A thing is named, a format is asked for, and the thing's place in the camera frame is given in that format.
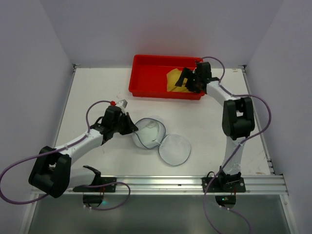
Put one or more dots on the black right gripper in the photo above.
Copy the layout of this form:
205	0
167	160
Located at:
191	81

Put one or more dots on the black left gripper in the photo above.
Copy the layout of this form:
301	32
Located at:
124	122

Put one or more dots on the yellow bra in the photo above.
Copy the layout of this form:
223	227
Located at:
172	78

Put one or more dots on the white mesh laundry bag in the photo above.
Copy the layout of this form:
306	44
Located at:
173	149

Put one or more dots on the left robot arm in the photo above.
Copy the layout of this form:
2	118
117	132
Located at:
52	172

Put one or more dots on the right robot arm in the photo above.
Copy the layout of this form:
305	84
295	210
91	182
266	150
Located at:
237	125

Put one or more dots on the red plastic tray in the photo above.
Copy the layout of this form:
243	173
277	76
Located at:
149	76

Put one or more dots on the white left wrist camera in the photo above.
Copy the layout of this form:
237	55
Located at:
122	103

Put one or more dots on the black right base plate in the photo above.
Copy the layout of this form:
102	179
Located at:
223	185

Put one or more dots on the aluminium frame rail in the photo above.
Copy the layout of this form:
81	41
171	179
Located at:
176	185

